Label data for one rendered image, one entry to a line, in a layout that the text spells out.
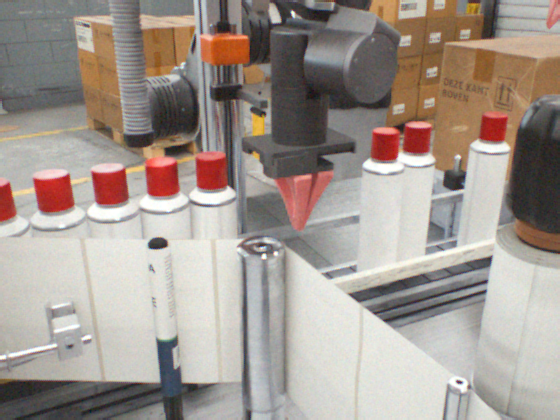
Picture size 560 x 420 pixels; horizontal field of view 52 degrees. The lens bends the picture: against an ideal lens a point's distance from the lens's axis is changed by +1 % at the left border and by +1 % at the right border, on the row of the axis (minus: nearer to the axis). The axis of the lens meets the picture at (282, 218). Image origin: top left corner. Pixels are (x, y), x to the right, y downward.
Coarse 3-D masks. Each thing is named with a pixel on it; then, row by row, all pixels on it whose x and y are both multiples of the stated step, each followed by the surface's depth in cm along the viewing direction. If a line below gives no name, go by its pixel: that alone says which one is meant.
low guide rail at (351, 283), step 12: (492, 240) 80; (444, 252) 77; (456, 252) 77; (468, 252) 78; (480, 252) 79; (492, 252) 80; (396, 264) 74; (408, 264) 74; (420, 264) 75; (432, 264) 76; (444, 264) 77; (348, 276) 71; (360, 276) 71; (372, 276) 72; (384, 276) 73; (396, 276) 74; (408, 276) 75; (348, 288) 71; (360, 288) 72
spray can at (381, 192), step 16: (384, 128) 70; (384, 144) 68; (368, 160) 71; (384, 160) 69; (368, 176) 70; (384, 176) 69; (400, 176) 70; (368, 192) 71; (384, 192) 70; (400, 192) 71; (368, 208) 71; (384, 208) 71; (400, 208) 72; (368, 224) 72; (384, 224) 72; (368, 240) 73; (384, 240) 72; (368, 256) 74; (384, 256) 73
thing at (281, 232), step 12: (456, 192) 84; (504, 192) 88; (432, 204) 82; (444, 204) 83; (336, 216) 76; (348, 216) 76; (276, 228) 73; (288, 228) 73; (312, 228) 74; (324, 228) 75
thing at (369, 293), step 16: (336, 272) 79; (352, 272) 79; (432, 272) 79; (448, 272) 79; (464, 272) 80; (368, 288) 75; (384, 288) 75; (400, 288) 75; (16, 384) 58; (32, 384) 58; (48, 384) 58; (64, 384) 58; (0, 400) 56
